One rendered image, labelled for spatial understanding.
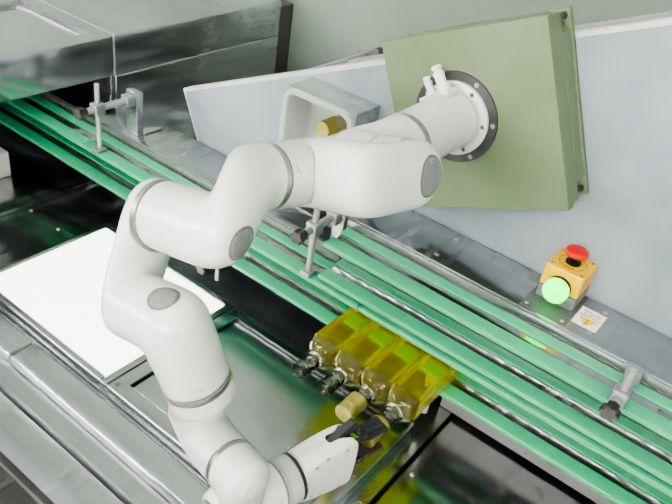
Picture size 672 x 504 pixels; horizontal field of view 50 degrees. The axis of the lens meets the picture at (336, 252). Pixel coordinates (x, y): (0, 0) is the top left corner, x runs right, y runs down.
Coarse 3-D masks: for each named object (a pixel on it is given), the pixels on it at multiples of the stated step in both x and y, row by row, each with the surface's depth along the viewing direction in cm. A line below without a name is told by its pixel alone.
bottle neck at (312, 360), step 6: (312, 354) 127; (300, 360) 125; (306, 360) 125; (312, 360) 126; (318, 360) 127; (294, 366) 125; (300, 366) 124; (306, 366) 124; (312, 366) 125; (294, 372) 125; (300, 372) 126; (306, 372) 124; (300, 378) 125
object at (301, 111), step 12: (288, 96) 142; (300, 96) 140; (312, 96) 139; (288, 108) 144; (300, 108) 147; (312, 108) 149; (324, 108) 147; (336, 108) 136; (288, 120) 146; (300, 120) 149; (312, 120) 150; (348, 120) 135; (288, 132) 148; (300, 132) 151; (312, 132) 152
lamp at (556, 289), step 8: (552, 280) 121; (560, 280) 121; (544, 288) 122; (552, 288) 121; (560, 288) 120; (568, 288) 121; (544, 296) 123; (552, 296) 121; (560, 296) 121; (568, 296) 122
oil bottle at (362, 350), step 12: (372, 324) 134; (360, 336) 130; (372, 336) 131; (384, 336) 131; (396, 336) 132; (348, 348) 127; (360, 348) 128; (372, 348) 128; (384, 348) 129; (336, 360) 126; (348, 360) 125; (360, 360) 125; (372, 360) 127; (348, 372) 124; (360, 372) 125; (348, 384) 126
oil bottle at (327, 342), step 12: (348, 312) 136; (336, 324) 132; (348, 324) 133; (360, 324) 133; (324, 336) 129; (336, 336) 129; (348, 336) 130; (312, 348) 128; (324, 348) 127; (336, 348) 127; (324, 360) 127
